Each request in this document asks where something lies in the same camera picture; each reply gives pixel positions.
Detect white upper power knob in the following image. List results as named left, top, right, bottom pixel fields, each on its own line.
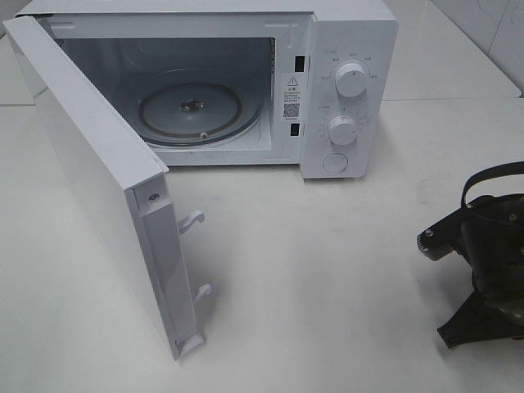
left=335, top=61, right=368, bottom=98

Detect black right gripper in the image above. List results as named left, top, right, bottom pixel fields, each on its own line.
left=437, top=196, right=523, bottom=348

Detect white microwave door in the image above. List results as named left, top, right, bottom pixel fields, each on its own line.
left=5, top=16, right=211, bottom=359

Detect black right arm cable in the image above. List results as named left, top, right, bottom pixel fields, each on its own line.
left=461, top=161, right=524, bottom=224

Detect white timer knob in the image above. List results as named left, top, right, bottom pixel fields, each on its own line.
left=327, top=115, right=358, bottom=146

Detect glass microwave turntable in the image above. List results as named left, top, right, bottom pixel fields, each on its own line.
left=135, top=82, right=263, bottom=147

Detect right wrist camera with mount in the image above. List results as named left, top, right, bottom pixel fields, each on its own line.
left=417, top=209, right=469, bottom=261

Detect white round door button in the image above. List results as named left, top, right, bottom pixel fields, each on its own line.
left=323, top=153, right=348, bottom=174

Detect white microwave oven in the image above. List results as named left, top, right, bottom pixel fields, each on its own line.
left=12, top=1, right=398, bottom=178

